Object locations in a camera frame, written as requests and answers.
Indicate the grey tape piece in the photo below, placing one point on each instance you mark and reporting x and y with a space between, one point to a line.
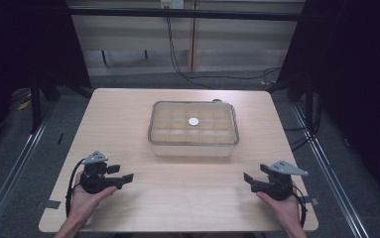
311 201
51 204

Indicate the clear plastic container box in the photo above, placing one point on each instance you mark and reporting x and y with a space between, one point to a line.
190 150

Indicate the person's left hand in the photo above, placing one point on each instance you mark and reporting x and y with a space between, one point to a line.
85 201

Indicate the black metal stand leg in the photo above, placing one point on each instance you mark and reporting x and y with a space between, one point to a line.
35 105

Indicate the person's right hand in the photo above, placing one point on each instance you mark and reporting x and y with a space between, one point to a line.
286 210

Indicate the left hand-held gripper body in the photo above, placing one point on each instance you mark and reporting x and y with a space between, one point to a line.
93 181

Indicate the yellow tape strip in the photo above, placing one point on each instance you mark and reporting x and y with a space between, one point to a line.
24 105

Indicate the white wall socket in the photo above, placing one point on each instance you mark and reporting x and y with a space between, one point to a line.
172 3

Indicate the black metal crossbar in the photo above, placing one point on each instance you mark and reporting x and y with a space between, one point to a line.
184 14

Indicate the black curtain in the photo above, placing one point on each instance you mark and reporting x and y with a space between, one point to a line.
22 43
353 66

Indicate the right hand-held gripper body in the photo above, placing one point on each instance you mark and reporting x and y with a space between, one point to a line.
278 185

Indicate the metal floor rail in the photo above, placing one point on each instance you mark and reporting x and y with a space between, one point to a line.
329 172
9 178

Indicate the clear plastic container lid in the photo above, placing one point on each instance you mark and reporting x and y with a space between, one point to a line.
177 125

